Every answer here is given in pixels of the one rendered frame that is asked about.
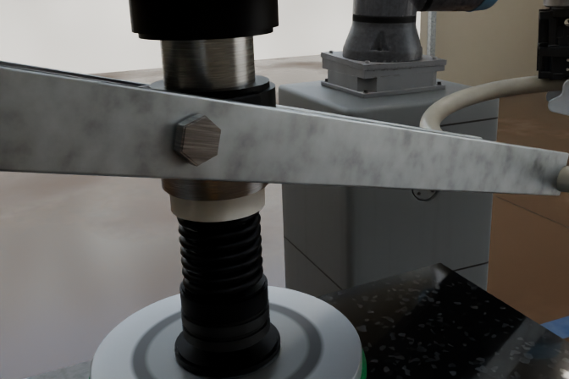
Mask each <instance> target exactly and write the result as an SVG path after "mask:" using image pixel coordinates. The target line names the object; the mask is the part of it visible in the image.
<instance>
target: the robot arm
mask: <svg viewBox="0 0 569 379"><path fill-rule="evenodd" d="M497 1H498V0H353V8H352V24H351V28H350V31H349V33H348V36H347V37H346V40H345V45H344V46H343V57H344V58H348V59H352V60H357V61H370V62H377V63H402V62H412V61H417V60H420V59H422V58H423V48H422V47H421V43H420V39H419V35H418V32H417V27H416V21H417V12H428V11H466V12H472V11H477V10H485V9H487V8H490V7H492V6H493V5H494V4H495V3H496V2H497ZM543 5H544V6H545V7H550V8H547V9H540V10H539V37H538V48H537V71H538V72H539V79H546V78H549V79H550V80H562V78H566V77H569V24H565V20H566V19H569V0H544V3H543ZM546 100H547V101H548V102H549V103H548V109H549V110H550V111H551V112H553V113H559V114H563V115H567V116H569V80H567V81H565V82H564V84H563V86H562V91H549V92H548V93H547V94H546Z"/></svg>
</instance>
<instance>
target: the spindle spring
mask: <svg viewBox="0 0 569 379"><path fill-rule="evenodd" d="M177 219H178V222H179V230H178V231H179V233H180V237H179V241H180V244H181V246H180V254H181V255H182V257H181V263H182V265H183V267H182V275H183V276H184V278H183V284H184V286H185V288H186V289H187V290H188V291H190V292H191V293H193V294H197V295H202V296H209V297H219V296H227V295H232V294H238V293H240V292H242V291H245V290H247V289H249V288H251V287H252V286H254V285H255V284H256V283H258V282H259V281H260V279H261V278H262V274H263V268H262V246H261V243H262V236H261V234H260V233H261V224H260V222H261V216H260V214H259V211H258V212H256V213H255V214H252V215H250V216H248V217H243V218H240V219H235V220H231V221H225V222H194V221H189V220H185V219H182V218H179V217H177ZM242 224H243V225H242ZM240 225H241V226H240ZM238 226H239V227H238ZM235 227H238V228H235ZM228 228H233V229H230V230H225V231H221V232H198V231H197V230H200V231H215V230H223V229H228ZM242 236H243V237H242ZM240 237H241V238H240ZM237 238H239V239H237ZM231 239H235V240H232V241H228V242H223V243H216V244H203V243H197V242H220V241H226V240H231ZM244 246H245V247H244ZM242 247H243V248H242ZM240 248H241V249H240ZM237 249H239V250H237ZM232 250H235V251H232ZM227 251H232V252H229V253H223V254H216V255H206V254H199V253H198V252H200V253H222V252H227ZM243 258H244V259H243ZM239 260H240V261H239ZM233 261H235V262H233ZM230 262H233V263H230ZM224 263H229V264H225V265H218V266H205V265H215V264H224ZM200 264H205V265H200ZM238 271H239V272H238ZM233 272H234V273H233ZM229 273H232V274H229ZM200 274H202V275H200ZM224 274H229V275H224ZM203 275H223V276H203ZM239 282H240V283H239ZM233 283H235V284H233ZM230 284H232V285H230ZM224 285H229V286H224ZM205 286H223V287H205Z"/></svg>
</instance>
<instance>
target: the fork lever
mask: <svg viewBox="0 0 569 379"><path fill-rule="evenodd" d="M141 85H150V84H144V83H139V82H134V81H128V80H118V79H113V78H108V77H102V76H96V75H91V74H81V73H76V72H70V71H65V70H59V69H50V68H43V67H38V66H33V65H28V64H22V63H12V62H7V61H1V60H0V172H17V173H55V174H74V175H94V176H113V177H132V178H152V179H189V180H209V181H229V182H248V183H267V184H305V185H324V186H344V187H363V188H383V189H402V190H440V191H460V192H478V193H498V194H518V195H555V196H558V195H560V193H561V192H560V191H559V190H558V189H557V185H556V183H557V178H558V174H559V172H560V170H561V169H562V168H563V167H564V166H566V164H567V160H568V156H569V154H568V153H566V152H562V151H552V150H546V149H540V148H535V147H529V146H519V145H513V144H507V143H502V142H497V141H491V140H483V138H482V137H477V136H472V135H463V134H457V133H451V132H446V131H441V130H436V129H425V128H420V127H415V126H409V125H404V124H394V123H388V122H383V121H378V120H372V119H366V118H357V117H352V116H345V115H340V114H335V113H325V112H319V111H314V110H308V109H303V108H298V107H287V106H282V105H277V104H276V107H268V106H263V105H257V104H251V103H245V102H235V101H230V100H224V99H218V98H213V97H207V96H197V95H192V94H185V93H180V92H174V91H165V90H159V89H153V88H147V87H142V86H141Z"/></svg>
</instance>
